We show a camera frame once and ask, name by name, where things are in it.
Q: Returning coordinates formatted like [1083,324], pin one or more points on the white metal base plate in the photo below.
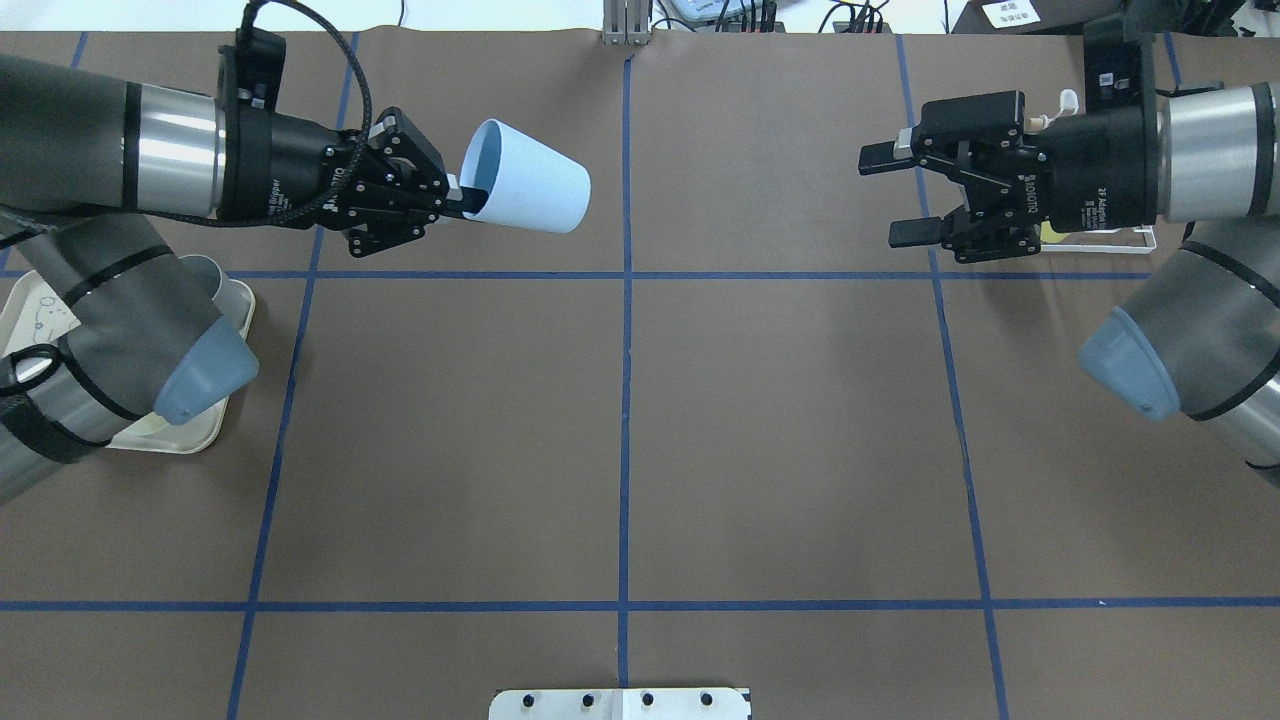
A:
[623,703]

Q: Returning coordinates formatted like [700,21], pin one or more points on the grey plastic cup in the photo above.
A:
[234,299]

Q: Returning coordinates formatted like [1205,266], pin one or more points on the aluminium frame post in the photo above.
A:
[626,22]

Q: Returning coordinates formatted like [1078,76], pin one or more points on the white wire cup rack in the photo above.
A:
[1138,240]

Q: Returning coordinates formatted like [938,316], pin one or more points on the yellow plastic cup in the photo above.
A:
[1048,234]

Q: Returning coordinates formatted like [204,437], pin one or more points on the light blue plastic cup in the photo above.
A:
[531,185]

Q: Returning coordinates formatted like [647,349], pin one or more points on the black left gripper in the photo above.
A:
[290,167]

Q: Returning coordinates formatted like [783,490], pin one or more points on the brown paper table mat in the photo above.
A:
[720,434]

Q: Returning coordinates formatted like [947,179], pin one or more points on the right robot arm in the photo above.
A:
[1199,338]

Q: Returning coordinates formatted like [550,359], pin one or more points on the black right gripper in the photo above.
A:
[1095,170]

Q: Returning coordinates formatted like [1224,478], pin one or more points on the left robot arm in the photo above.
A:
[87,162]

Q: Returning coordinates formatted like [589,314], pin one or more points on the beige paper cup tray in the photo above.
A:
[34,315]

